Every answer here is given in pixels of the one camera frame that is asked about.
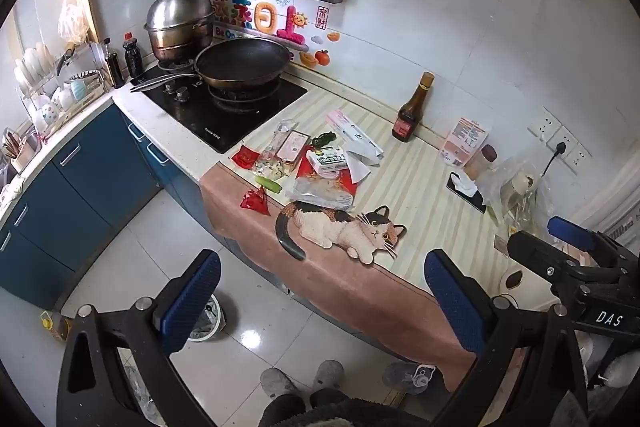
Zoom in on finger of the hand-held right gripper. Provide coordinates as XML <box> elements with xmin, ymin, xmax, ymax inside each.
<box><xmin>507</xmin><ymin>231</ymin><xmax>621</xmax><ymax>280</ymax></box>
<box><xmin>547</xmin><ymin>216</ymin><xmax>626</xmax><ymax>268</ymax></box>

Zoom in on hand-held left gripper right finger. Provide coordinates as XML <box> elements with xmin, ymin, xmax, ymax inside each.
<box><xmin>424</xmin><ymin>249</ymin><xmax>588</xmax><ymax>427</ymax></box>

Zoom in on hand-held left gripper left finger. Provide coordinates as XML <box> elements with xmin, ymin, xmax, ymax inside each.
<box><xmin>56</xmin><ymin>249</ymin><xmax>222</xmax><ymax>427</ymax></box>

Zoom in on white round trash bin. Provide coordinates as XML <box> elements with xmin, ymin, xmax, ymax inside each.
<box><xmin>187</xmin><ymin>294</ymin><xmax>227</xmax><ymax>343</ymax></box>

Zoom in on large red white food bag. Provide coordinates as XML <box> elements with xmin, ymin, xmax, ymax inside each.
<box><xmin>285</xmin><ymin>154</ymin><xmax>361</xmax><ymax>211</ymax></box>

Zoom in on white green carton box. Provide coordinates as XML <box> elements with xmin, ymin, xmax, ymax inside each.
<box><xmin>306</xmin><ymin>147</ymin><xmax>349</xmax><ymax>178</ymax></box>

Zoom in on white ceramic holder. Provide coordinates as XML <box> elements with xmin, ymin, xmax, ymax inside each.
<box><xmin>500</xmin><ymin>267</ymin><xmax>562</xmax><ymax>309</ymax></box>

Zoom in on clear bag with cups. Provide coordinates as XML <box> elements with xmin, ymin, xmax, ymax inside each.
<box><xmin>487</xmin><ymin>156</ymin><xmax>557</xmax><ymax>239</ymax></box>

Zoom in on cat printed table mat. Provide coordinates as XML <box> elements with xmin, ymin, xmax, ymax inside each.
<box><xmin>200</xmin><ymin>92</ymin><xmax>553</xmax><ymax>393</ymax></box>

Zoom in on black tray with tissue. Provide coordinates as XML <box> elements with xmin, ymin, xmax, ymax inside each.
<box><xmin>446</xmin><ymin>172</ymin><xmax>489</xmax><ymax>214</ymax></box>

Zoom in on brown lid spice jar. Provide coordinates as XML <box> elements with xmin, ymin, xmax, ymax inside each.
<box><xmin>464</xmin><ymin>144</ymin><xmax>499</xmax><ymax>178</ymax></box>

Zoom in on grey slipper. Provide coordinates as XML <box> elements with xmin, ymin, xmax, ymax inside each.
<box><xmin>260</xmin><ymin>368</ymin><xmax>302</xmax><ymax>401</ymax></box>
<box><xmin>312</xmin><ymin>359</ymin><xmax>346</xmax><ymax>396</ymax></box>

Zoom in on crumpled red wrapper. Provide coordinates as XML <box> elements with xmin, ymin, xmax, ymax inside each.
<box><xmin>240</xmin><ymin>187</ymin><xmax>271</xmax><ymax>216</ymax></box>

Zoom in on pink white seasoning pouch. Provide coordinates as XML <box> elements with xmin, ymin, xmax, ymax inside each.
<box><xmin>439</xmin><ymin>117</ymin><xmax>491</xmax><ymax>168</ymax></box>

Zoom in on yellow cooking oil bottle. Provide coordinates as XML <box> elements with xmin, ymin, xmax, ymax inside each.
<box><xmin>40</xmin><ymin>311</ymin><xmax>74</xmax><ymax>344</ymax></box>

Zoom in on blue kitchen cabinets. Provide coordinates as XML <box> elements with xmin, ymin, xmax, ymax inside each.
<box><xmin>0</xmin><ymin>99</ymin><xmax>211</xmax><ymax>314</ymax></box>

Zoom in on clear plastic bag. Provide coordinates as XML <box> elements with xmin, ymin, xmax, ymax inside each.
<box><xmin>252</xmin><ymin>121</ymin><xmax>301</xmax><ymax>178</ymax></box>

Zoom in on person's legs in dark pants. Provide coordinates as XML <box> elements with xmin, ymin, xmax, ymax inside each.
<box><xmin>259</xmin><ymin>388</ymin><xmax>403</xmax><ymax>427</ymax></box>

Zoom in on white crumpled paper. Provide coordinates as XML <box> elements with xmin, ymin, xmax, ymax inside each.
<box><xmin>345</xmin><ymin>137</ymin><xmax>386</xmax><ymax>184</ymax></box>

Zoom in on brown glass bottle gold cap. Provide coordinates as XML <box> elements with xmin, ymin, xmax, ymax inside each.
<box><xmin>391</xmin><ymin>72</ymin><xmax>436</xmax><ymax>143</ymax></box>

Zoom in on black glass gas stove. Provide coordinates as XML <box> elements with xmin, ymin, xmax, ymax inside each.
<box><xmin>131</xmin><ymin>57</ymin><xmax>309</xmax><ymax>154</ymax></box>

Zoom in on pink white long box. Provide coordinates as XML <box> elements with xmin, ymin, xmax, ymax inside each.
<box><xmin>326</xmin><ymin>109</ymin><xmax>369</xmax><ymax>144</ymax></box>

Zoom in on chopstick holder with chopsticks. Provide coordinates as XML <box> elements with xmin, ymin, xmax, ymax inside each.
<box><xmin>2</xmin><ymin>128</ymin><xmax>42</xmax><ymax>174</ymax></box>

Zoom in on black frying pan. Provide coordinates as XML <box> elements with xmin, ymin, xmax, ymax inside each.
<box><xmin>130</xmin><ymin>38</ymin><xmax>292</xmax><ymax>94</ymax></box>

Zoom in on dark sauce bottle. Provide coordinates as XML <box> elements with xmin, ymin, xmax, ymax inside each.
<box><xmin>102</xmin><ymin>38</ymin><xmax>126</xmax><ymax>89</ymax></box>
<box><xmin>123</xmin><ymin>33</ymin><xmax>146</xmax><ymax>78</ymax></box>

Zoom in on metal dish rack with bowls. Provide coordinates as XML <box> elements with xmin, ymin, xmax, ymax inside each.
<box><xmin>12</xmin><ymin>41</ymin><xmax>114</xmax><ymax>144</ymax></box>

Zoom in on stainless steel steamer pot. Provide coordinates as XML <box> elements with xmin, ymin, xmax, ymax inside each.
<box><xmin>144</xmin><ymin>0</ymin><xmax>216</xmax><ymax>60</ymax></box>

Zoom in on hanging white plastic bag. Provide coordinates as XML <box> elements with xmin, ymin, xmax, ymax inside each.
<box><xmin>57</xmin><ymin>0</ymin><xmax>92</xmax><ymax>46</ymax></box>

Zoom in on wooden cutting board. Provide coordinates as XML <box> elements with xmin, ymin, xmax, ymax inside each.
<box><xmin>72</xmin><ymin>0</ymin><xmax>101</xmax><ymax>46</ymax></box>

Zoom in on black plug with cable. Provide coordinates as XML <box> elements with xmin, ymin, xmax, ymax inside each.
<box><xmin>542</xmin><ymin>142</ymin><xmax>569</xmax><ymax>174</ymax></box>

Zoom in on white wall sockets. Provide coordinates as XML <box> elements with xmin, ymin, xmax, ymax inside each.
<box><xmin>527</xmin><ymin>107</ymin><xmax>592</xmax><ymax>171</ymax></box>

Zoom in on colourful wall stickers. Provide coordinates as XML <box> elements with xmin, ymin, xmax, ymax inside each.
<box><xmin>210</xmin><ymin>0</ymin><xmax>346</xmax><ymax>68</ymax></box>

